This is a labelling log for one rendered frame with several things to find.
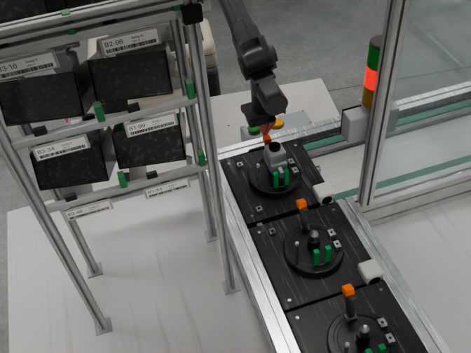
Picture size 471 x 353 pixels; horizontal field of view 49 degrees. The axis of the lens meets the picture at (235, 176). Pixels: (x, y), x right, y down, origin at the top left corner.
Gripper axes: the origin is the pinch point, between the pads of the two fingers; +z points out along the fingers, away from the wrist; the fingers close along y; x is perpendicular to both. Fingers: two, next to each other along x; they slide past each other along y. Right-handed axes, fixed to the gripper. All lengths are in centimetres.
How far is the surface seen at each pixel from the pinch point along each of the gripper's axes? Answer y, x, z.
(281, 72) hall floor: 68, 160, 109
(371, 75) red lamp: 16.8, -20.8, -28.0
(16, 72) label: -46, -29, -53
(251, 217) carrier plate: -10.5, -18.2, 9.5
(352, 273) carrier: 5.4, -41.9, 9.4
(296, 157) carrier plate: 8.4, -2.6, 9.8
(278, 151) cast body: 0.4, -9.4, -1.8
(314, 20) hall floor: 113, 209, 109
